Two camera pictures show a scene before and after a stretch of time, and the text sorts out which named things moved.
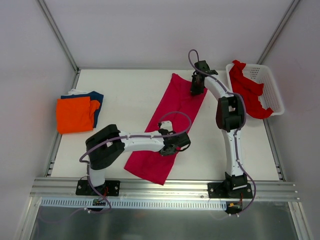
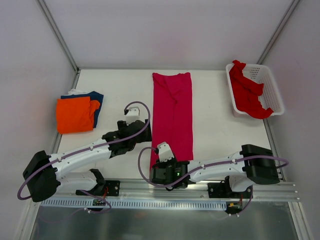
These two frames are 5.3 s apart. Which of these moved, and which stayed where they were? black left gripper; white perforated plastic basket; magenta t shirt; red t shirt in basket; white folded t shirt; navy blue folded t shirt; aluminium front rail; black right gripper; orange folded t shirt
Moved: black right gripper; black left gripper; magenta t shirt
Stayed: orange folded t shirt; red t shirt in basket; navy blue folded t shirt; aluminium front rail; white perforated plastic basket; white folded t shirt
